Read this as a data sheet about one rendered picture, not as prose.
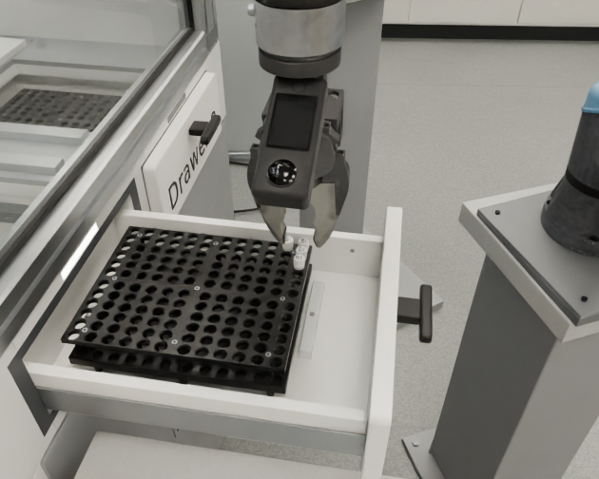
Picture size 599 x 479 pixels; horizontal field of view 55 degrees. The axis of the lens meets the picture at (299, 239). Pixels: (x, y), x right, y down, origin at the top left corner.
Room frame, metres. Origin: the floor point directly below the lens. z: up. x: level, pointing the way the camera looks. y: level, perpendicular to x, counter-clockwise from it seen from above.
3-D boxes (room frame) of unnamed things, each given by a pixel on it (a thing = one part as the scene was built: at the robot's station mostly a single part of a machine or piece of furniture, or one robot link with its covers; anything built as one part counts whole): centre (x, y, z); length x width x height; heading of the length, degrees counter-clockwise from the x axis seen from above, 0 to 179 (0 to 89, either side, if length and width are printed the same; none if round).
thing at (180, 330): (0.43, 0.11, 0.87); 0.22 x 0.18 x 0.06; 81
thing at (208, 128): (0.76, 0.14, 0.91); 0.07 x 0.04 x 0.01; 171
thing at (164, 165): (0.76, 0.17, 0.87); 0.29 x 0.02 x 0.11; 171
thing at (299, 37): (0.48, 0.00, 1.16); 0.08 x 0.08 x 0.05
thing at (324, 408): (0.44, 0.12, 0.86); 0.40 x 0.26 x 0.06; 81
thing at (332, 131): (0.49, 0.00, 1.08); 0.09 x 0.08 x 0.12; 171
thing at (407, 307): (0.40, -0.12, 0.91); 0.07 x 0.04 x 0.01; 171
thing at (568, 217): (0.68, -0.44, 0.83); 0.15 x 0.15 x 0.10
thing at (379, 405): (0.40, -0.09, 0.87); 0.29 x 0.02 x 0.11; 171
